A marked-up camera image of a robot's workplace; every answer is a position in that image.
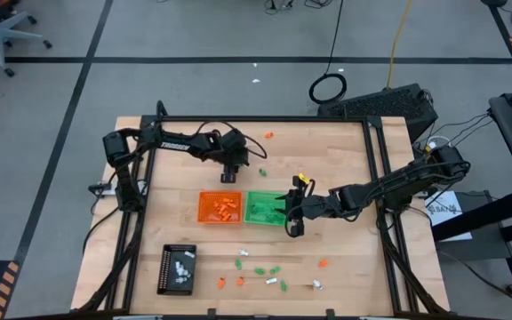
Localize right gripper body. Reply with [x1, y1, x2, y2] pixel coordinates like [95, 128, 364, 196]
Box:
[289, 195, 341, 221]

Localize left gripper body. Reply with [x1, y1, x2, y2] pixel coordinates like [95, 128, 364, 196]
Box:
[215, 129, 251, 168]

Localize green plastic basket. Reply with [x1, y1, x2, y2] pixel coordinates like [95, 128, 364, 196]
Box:
[243, 189, 291, 227]

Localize orange plastic basket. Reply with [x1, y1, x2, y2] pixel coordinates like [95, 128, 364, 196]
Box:
[196, 190, 244, 225]

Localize black computer case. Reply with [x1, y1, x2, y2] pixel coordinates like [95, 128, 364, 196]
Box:
[316, 83, 439, 143]

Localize black plastic basket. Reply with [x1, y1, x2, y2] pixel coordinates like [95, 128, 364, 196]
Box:
[156, 244, 198, 296]

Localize white printed paper sheet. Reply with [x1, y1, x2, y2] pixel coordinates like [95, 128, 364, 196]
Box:
[423, 190, 473, 243]

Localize black cable with coil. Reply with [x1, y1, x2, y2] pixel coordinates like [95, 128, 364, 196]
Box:
[308, 0, 348, 106]

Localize white cable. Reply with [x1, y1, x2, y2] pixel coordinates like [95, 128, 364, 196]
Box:
[424, 135, 452, 152]

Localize black floor cable bundle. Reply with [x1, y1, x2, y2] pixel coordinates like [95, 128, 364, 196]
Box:
[263, 0, 295, 15]

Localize yellow cable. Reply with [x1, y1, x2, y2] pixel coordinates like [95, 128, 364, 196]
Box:
[386, 0, 414, 89]

